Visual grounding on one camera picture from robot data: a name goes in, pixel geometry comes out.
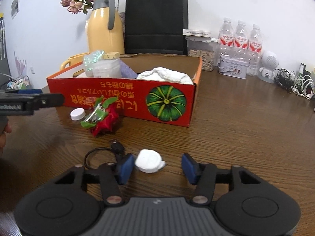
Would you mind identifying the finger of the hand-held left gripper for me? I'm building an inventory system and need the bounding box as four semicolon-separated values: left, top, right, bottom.
33;93;66;111
5;89;43;96

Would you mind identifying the person's left hand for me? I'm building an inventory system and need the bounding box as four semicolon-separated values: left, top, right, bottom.
0;124;12;154

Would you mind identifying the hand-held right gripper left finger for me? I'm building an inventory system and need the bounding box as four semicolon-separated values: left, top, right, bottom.
55;154;135;206

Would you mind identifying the clear cotton swab box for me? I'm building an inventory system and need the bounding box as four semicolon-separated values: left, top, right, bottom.
92;58;122;78

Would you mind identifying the wide white bottle cap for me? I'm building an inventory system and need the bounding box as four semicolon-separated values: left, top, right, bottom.
135;149;166;174

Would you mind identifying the red cardboard box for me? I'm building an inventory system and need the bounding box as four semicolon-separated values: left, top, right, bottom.
47;53;203;127

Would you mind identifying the wire rack with items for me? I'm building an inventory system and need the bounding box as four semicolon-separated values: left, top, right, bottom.
0;75;31;91

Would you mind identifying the yellow mug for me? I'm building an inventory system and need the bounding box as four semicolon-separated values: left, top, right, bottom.
61;53;90;70

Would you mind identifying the smooth white bottle cap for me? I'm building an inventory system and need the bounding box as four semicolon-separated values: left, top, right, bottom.
70;108;86;121

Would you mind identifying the white tin box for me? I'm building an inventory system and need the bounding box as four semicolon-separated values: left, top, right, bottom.
218;55;249;79

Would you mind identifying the white tissue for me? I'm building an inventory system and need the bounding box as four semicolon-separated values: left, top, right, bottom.
136;67;194;84

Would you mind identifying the red fabric rose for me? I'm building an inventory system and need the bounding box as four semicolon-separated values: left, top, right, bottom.
80;96;120;138

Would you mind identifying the white flat box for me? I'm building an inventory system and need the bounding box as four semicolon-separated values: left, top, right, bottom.
183;29;212;37

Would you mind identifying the white robot-shaped speaker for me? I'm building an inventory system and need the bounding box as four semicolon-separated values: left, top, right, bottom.
257;51;281;83

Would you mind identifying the purple plant wall decal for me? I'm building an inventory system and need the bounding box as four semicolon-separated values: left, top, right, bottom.
13;52;27;79

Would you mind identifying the white cable bundle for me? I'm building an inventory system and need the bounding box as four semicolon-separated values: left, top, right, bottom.
292;75;315;100

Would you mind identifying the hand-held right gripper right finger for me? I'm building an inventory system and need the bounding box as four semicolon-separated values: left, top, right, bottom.
182;153;261;206

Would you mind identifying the wall picture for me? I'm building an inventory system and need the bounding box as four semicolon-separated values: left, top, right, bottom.
10;0;20;19

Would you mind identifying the clear water bottle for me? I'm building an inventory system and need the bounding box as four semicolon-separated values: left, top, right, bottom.
233;21;248;61
219;18;234;59
248;25;262;77

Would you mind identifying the clear food container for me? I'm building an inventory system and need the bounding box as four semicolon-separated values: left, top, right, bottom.
186;36;219;72

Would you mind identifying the clear plastic bottle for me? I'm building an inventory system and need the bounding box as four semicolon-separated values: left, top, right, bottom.
83;50;105;78

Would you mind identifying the purple cloth pouch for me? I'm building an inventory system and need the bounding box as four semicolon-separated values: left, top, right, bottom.
119;63;138;80

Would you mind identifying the yellow thermos jug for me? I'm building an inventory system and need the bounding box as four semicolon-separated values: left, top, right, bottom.
87;0;125;54

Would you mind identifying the black paper bag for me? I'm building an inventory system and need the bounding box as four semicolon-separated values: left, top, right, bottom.
124;0;189;56

